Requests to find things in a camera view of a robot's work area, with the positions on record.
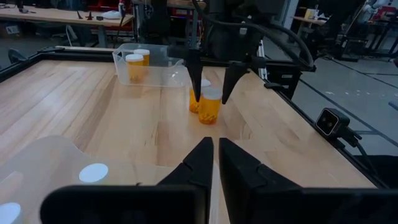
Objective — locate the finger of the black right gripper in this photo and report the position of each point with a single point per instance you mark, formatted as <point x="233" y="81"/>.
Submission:
<point x="234" y="73"/>
<point x="194" y="71"/>

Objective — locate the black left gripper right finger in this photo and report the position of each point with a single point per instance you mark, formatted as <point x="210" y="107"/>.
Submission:
<point x="264" y="202"/>

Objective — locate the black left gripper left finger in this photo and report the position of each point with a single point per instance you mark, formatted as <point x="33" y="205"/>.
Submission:
<point x="186" y="199"/>

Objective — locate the orange pill bottle white cap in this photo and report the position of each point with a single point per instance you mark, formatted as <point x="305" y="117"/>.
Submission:
<point x="134" y="67"/>
<point x="142" y="52"/>
<point x="93" y="172"/>

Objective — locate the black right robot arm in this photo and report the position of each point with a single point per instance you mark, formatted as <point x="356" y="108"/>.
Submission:
<point x="224" y="9"/>

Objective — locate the black table clamp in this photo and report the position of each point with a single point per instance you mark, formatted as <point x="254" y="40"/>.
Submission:
<point x="272" y="85"/>

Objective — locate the white object on table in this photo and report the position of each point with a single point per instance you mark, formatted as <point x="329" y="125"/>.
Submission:
<point x="111" y="14"/>

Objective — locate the long wooden table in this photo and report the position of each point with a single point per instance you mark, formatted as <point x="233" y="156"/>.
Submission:
<point x="62" y="15"/>

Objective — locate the silver metal bracket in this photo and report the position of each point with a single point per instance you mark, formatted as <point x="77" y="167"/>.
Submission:
<point x="262" y="48"/>

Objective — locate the black table-level camera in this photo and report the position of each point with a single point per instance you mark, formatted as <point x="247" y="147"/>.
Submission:
<point x="329" y="123"/>

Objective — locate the black aluminium table frame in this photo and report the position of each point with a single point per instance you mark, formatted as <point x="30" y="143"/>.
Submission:
<point x="77" y="57"/>

